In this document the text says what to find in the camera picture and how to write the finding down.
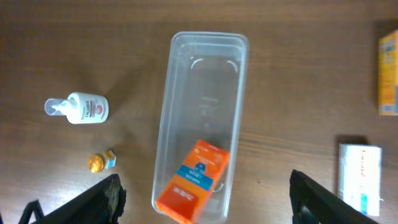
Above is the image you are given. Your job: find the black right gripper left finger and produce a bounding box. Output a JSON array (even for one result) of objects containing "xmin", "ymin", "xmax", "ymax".
[{"xmin": 19, "ymin": 174, "xmax": 126, "ymax": 224}]

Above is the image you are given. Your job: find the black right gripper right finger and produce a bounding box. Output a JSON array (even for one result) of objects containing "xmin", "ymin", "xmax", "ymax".
[{"xmin": 289, "ymin": 170, "xmax": 375, "ymax": 224}]

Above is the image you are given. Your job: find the white Panadol box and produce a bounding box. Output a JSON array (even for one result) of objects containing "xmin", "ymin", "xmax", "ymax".
[{"xmin": 338, "ymin": 144, "xmax": 382, "ymax": 217}]

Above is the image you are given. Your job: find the orange medicine box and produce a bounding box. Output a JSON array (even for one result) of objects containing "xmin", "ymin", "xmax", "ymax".
[{"xmin": 155, "ymin": 140, "xmax": 229, "ymax": 223}]

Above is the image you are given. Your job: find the white lotion bottle clear cap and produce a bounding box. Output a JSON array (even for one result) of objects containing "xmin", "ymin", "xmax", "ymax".
[{"xmin": 44, "ymin": 92, "xmax": 109, "ymax": 124}]

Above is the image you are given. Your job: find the yellow Woods medicine box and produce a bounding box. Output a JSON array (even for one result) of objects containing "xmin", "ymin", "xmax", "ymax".
[{"xmin": 378, "ymin": 30, "xmax": 397, "ymax": 116}]

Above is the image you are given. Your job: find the clear plastic container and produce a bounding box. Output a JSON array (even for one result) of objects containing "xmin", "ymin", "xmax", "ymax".
[{"xmin": 152, "ymin": 31, "xmax": 249, "ymax": 223}]

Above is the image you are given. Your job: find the small gold-lid jar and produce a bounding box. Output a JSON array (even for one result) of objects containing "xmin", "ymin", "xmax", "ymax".
[{"xmin": 88, "ymin": 150, "xmax": 117, "ymax": 173}]

